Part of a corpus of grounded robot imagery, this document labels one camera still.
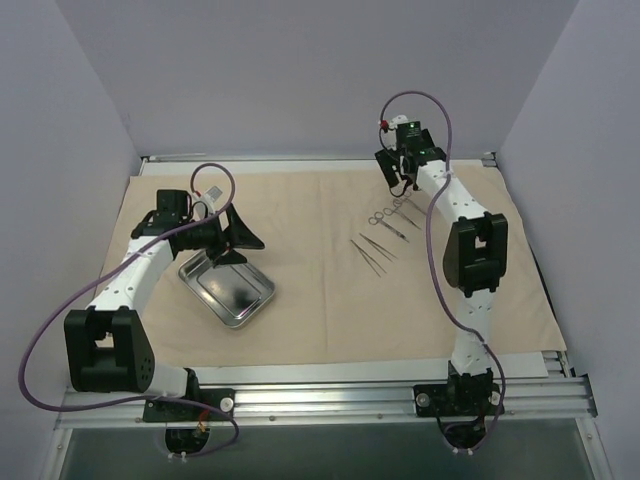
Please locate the metal instrument tray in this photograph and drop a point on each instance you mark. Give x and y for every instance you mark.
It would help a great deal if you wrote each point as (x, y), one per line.
(234, 293)

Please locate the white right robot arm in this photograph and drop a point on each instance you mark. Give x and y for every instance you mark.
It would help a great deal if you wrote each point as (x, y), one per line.
(473, 264)

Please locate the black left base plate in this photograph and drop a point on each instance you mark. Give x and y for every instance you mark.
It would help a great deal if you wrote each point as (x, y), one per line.
(208, 404)

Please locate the beige cloth wrap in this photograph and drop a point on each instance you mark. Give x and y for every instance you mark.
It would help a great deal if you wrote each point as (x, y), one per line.
(329, 306)

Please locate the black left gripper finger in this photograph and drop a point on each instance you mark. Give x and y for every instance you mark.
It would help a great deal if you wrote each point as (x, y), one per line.
(238, 234)
(230, 257)

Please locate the steel surgical scissors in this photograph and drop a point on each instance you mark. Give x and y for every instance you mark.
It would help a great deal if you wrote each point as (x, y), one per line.
(378, 219)

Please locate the aluminium mounting rail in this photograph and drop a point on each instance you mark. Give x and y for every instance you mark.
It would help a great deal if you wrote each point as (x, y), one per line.
(394, 402)

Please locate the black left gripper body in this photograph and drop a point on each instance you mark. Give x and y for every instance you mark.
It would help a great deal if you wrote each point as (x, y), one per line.
(223, 236)

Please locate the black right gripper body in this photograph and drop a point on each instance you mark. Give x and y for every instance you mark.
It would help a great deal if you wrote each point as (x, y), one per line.
(388, 168)

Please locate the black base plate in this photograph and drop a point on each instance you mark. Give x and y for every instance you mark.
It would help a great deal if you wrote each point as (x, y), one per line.
(442, 400)
(208, 404)

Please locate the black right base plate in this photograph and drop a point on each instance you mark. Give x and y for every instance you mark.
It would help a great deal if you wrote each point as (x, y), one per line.
(442, 400)

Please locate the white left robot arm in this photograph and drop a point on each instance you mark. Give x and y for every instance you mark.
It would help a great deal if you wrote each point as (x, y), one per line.
(107, 347)

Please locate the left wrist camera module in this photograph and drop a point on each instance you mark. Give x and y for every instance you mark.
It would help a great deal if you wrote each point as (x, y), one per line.
(212, 194)

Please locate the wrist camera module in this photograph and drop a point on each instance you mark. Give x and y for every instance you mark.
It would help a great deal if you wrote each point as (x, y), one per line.
(212, 194)
(411, 137)

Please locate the steel tweezers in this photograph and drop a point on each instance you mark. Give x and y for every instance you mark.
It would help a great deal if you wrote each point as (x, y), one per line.
(369, 260)
(380, 249)

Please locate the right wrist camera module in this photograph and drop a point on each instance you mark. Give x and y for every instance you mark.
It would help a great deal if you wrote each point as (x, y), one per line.
(411, 137)

